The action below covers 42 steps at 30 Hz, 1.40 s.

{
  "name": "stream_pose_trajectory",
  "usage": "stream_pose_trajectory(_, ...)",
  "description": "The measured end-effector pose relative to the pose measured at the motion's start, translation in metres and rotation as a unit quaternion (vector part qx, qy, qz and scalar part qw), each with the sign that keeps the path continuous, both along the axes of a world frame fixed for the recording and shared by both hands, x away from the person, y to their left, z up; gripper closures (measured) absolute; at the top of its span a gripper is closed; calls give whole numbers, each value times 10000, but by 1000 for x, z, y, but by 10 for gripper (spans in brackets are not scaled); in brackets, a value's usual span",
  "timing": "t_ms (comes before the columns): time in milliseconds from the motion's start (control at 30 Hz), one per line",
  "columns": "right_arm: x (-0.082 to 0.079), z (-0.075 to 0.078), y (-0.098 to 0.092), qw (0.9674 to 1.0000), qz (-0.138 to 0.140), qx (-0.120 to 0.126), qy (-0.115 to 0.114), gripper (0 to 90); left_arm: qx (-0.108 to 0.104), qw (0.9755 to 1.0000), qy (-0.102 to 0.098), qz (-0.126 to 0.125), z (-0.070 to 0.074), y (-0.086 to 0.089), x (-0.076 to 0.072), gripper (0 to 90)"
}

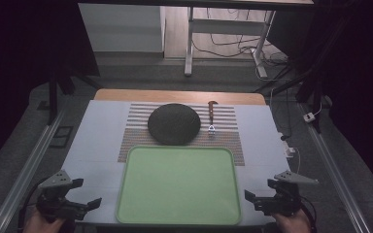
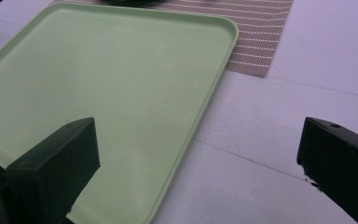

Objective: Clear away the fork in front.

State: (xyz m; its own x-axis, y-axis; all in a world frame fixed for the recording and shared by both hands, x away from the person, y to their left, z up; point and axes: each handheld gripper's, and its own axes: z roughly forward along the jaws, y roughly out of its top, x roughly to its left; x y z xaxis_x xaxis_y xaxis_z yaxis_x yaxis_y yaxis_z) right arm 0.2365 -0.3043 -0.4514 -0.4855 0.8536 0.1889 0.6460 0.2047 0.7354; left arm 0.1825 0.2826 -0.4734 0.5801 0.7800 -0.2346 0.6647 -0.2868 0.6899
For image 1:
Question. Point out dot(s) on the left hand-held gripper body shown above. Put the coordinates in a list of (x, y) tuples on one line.
[(54, 197)]

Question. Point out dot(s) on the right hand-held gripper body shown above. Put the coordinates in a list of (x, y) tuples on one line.
[(283, 197)]

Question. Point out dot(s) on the person's right hand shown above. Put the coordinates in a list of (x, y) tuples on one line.
[(293, 223)]

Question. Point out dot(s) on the person's left hand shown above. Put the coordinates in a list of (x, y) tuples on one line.
[(42, 225)]

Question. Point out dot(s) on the pale grey table mat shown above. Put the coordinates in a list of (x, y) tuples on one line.
[(94, 136)]

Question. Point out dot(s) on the striped woven placemat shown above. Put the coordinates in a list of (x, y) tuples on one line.
[(226, 142)]

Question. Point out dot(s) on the green plastic tray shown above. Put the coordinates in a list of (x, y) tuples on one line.
[(178, 186)]

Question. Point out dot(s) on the white power adapter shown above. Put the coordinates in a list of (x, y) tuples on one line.
[(309, 117)]

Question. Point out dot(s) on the black stand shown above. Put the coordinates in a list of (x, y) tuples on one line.
[(56, 93), (307, 84)]

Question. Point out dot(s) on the dark round plate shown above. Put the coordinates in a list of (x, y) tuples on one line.
[(174, 124)]

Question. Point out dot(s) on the white cabinet panel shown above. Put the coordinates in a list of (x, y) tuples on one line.
[(123, 29)]

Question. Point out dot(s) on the aluminium rail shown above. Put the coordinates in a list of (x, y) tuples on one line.
[(333, 168), (22, 171)]

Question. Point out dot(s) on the black rectangular floor frame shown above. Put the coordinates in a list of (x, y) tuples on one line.
[(61, 136)]

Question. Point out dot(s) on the white metal desk frame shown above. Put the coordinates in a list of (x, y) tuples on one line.
[(226, 27)]

